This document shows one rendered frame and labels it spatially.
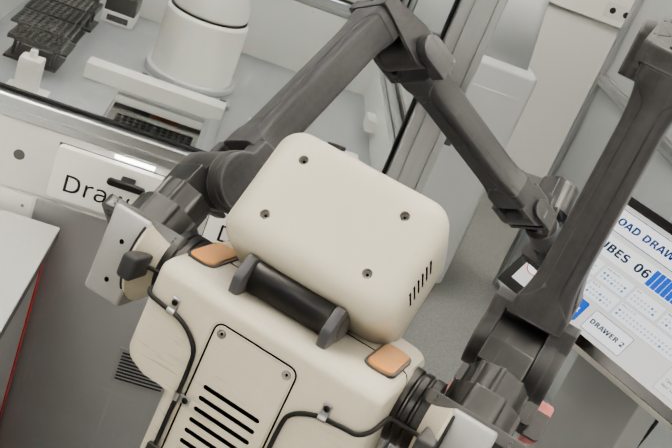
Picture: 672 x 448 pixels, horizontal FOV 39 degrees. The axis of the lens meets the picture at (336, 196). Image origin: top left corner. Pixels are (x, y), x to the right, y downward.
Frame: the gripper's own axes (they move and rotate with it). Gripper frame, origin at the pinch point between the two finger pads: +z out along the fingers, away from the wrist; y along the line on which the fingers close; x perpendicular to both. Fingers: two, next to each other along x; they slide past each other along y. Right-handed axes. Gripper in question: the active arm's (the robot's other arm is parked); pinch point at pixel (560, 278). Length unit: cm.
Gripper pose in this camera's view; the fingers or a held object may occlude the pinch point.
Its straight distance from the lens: 185.8
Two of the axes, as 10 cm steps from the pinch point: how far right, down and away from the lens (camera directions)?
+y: -5.8, -5.2, 6.3
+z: 3.5, 5.3, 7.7
